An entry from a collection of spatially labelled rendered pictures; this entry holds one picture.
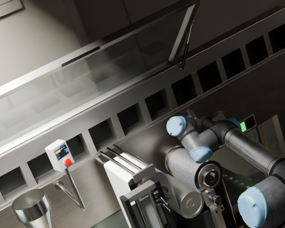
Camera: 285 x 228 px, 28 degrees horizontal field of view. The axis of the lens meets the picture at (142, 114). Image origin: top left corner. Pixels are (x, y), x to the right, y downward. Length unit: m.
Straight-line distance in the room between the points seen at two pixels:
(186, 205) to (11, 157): 0.77
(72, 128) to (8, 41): 1.26
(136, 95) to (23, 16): 1.25
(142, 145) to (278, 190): 1.03
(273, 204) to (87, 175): 1.06
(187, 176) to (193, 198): 0.10
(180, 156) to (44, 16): 1.48
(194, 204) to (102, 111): 0.58
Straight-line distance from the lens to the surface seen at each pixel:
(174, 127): 2.08
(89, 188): 2.62
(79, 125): 2.51
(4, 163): 2.45
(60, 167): 2.17
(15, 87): 1.99
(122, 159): 2.44
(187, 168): 2.53
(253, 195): 1.78
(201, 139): 2.07
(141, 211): 2.23
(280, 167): 1.87
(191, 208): 2.50
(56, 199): 2.57
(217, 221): 2.55
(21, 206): 2.35
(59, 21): 3.67
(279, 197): 1.79
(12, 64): 3.66
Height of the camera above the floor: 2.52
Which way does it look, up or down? 22 degrees down
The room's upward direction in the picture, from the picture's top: 20 degrees counter-clockwise
